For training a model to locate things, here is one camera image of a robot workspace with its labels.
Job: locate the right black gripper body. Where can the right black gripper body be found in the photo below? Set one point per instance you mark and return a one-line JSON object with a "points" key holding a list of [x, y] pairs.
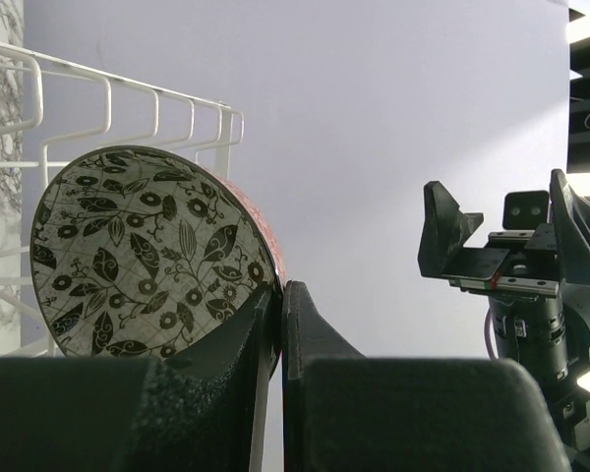
{"points": [[536, 319]]}

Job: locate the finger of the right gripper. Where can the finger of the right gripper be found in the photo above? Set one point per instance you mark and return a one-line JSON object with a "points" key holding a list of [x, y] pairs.
{"points": [[571, 220], [442, 252]]}

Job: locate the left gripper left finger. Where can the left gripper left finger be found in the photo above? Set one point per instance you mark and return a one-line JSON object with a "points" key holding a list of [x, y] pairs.
{"points": [[203, 409]]}

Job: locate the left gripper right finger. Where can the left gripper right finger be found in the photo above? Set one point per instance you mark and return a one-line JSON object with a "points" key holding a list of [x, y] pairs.
{"points": [[343, 411]]}

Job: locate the red floral bowl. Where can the red floral bowl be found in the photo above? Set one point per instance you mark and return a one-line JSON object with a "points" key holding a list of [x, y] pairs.
{"points": [[138, 252]]}

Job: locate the white wire dish rack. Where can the white wire dish rack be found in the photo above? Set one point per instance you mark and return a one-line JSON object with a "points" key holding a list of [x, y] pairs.
{"points": [[213, 126]]}

